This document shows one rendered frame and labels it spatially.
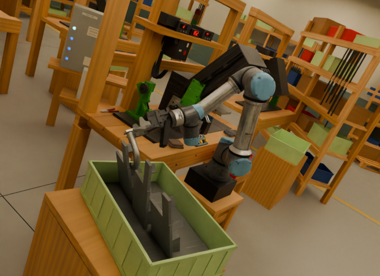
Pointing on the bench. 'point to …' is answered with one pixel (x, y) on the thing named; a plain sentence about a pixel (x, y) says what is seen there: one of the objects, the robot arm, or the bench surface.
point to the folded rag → (175, 143)
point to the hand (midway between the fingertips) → (130, 134)
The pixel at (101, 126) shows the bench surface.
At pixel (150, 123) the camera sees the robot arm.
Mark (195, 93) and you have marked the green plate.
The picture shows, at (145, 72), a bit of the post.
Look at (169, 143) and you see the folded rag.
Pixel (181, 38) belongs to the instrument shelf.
